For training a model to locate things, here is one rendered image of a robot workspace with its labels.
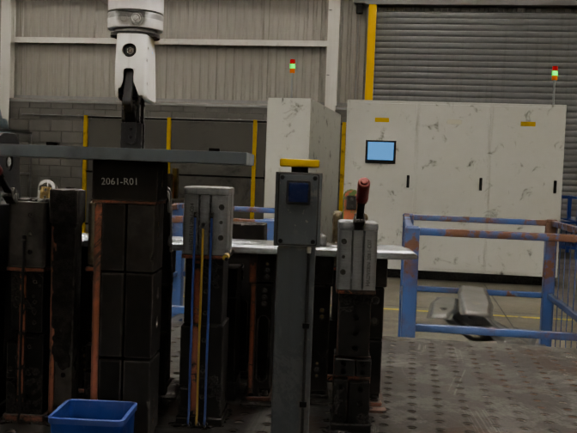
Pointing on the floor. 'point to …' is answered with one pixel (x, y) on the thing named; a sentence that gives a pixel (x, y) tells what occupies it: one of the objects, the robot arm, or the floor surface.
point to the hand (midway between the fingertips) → (132, 136)
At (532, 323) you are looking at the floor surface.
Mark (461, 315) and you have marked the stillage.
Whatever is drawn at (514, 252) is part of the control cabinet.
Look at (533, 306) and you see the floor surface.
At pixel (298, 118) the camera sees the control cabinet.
